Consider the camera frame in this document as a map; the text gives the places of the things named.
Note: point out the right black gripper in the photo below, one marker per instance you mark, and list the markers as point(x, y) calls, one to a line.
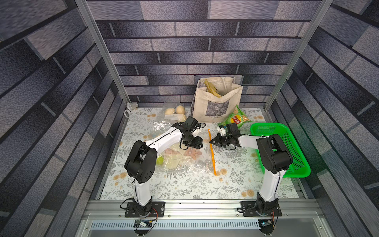
point(220, 140)

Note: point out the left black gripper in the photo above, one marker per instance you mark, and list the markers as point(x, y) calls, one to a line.
point(198, 143)

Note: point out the clear orange zip-top bag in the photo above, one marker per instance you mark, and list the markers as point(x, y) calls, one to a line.
point(203, 165)

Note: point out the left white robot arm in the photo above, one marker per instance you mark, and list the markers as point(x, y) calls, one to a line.
point(141, 161)

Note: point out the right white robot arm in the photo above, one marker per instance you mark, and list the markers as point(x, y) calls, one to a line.
point(275, 158)

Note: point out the clear bag of buns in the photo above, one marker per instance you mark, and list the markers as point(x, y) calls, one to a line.
point(170, 112)

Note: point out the beige canvas tote bag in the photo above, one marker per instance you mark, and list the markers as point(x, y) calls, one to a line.
point(208, 108)

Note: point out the green chips bag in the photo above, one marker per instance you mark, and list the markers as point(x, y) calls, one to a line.
point(237, 116)

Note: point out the yellow snack packet in tote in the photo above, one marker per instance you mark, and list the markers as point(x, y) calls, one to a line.
point(211, 88)

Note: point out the green fruit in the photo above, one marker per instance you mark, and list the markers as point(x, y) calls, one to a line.
point(160, 160)

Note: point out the white cup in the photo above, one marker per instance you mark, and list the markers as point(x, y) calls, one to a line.
point(130, 106)

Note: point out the right circuit board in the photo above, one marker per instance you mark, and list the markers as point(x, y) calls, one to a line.
point(266, 226)

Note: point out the circuit board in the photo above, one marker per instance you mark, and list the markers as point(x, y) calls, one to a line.
point(144, 223)
point(266, 226)

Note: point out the left circuit board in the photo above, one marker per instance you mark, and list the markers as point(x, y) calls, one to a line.
point(144, 223)

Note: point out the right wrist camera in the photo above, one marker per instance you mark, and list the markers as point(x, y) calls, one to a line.
point(223, 130)

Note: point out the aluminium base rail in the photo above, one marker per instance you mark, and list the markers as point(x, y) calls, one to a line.
point(197, 215)

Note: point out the right aluminium frame post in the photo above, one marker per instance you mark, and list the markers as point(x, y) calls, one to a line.
point(314, 23)

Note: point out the aluminium frame post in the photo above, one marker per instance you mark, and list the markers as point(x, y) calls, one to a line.
point(94, 30)
point(314, 23)

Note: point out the left aluminium frame post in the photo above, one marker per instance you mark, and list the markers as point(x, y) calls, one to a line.
point(94, 30)

